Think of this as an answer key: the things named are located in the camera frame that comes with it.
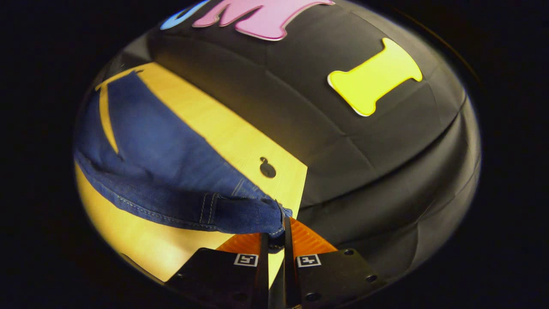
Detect blue jeans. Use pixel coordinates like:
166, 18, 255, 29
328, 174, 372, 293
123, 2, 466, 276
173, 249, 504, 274
73, 71, 293, 239

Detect black table grommet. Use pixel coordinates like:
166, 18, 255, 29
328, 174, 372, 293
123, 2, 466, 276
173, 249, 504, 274
259, 157, 277, 179

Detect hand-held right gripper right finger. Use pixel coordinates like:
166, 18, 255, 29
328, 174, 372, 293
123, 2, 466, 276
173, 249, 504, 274
283, 216, 389, 309

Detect black backdrop cloth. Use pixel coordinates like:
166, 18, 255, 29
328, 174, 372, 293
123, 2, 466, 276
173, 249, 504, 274
103, 0, 482, 284

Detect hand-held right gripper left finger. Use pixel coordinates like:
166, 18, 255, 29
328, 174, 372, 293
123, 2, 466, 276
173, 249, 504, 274
164, 232, 270, 309

